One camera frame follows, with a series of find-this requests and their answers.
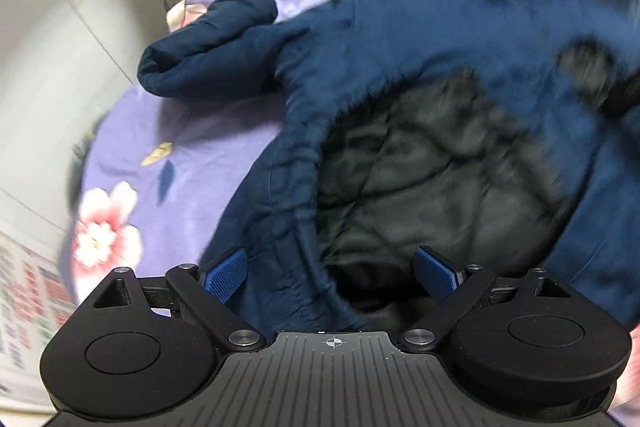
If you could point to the purple floral bed sheet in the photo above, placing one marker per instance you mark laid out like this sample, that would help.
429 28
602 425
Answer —
156 178

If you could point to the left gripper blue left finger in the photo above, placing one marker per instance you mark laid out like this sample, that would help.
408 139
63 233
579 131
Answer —
224 278

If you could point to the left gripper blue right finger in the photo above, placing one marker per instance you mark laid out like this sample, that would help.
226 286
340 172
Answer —
438 276

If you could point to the navy blue padded jacket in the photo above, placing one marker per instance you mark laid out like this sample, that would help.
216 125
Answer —
498 132

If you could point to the printed wall poster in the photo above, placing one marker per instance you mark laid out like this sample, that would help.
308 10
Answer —
34 305

